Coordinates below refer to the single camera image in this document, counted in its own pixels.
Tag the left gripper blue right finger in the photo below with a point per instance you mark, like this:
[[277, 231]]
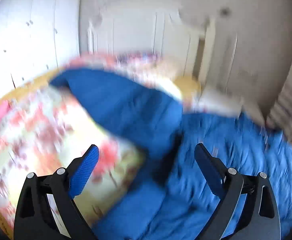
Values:
[[212, 168]]

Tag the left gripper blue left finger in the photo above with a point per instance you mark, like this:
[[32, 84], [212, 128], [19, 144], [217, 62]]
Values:
[[80, 169]]

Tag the blue quilted puffer jacket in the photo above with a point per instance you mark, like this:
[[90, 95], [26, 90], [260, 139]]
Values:
[[169, 198]]

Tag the floral bed quilt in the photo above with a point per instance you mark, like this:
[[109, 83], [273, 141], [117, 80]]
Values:
[[43, 128]]

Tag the yellow pillow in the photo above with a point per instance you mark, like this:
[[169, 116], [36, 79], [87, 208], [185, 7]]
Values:
[[189, 87]]

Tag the white wooden headboard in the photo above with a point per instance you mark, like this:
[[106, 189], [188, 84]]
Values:
[[156, 27]]

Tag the white wardrobe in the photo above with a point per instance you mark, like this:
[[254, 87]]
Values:
[[35, 36]]

